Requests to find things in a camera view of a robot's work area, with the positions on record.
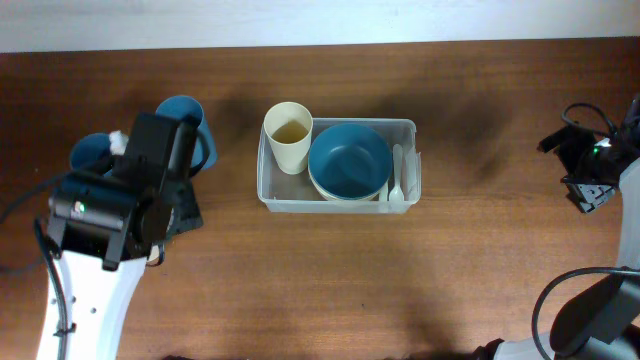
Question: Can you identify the blue cup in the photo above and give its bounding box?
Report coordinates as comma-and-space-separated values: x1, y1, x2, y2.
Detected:
155, 95, 218, 170
69, 133, 113, 175

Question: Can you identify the cream cup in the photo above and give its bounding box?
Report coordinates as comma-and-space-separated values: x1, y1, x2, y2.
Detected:
263, 102, 314, 175
146, 244, 165, 267

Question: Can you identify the blue bowl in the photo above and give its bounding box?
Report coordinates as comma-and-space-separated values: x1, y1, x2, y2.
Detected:
308, 123, 393, 198

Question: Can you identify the white plastic spoon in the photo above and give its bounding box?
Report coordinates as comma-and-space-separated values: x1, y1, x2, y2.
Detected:
388, 144, 404, 203

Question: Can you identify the white plastic fork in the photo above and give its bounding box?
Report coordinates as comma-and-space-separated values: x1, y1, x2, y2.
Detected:
378, 182, 389, 213

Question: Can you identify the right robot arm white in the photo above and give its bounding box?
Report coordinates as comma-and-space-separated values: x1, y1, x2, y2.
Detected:
471, 100, 639, 360

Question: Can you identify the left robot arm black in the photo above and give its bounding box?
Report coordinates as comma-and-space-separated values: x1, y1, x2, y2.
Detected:
34, 113, 205, 359

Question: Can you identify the clear plastic container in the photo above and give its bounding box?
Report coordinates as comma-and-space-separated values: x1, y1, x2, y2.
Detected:
257, 118, 422, 214

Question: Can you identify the right camera black cable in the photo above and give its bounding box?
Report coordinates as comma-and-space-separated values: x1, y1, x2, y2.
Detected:
530, 102, 640, 360

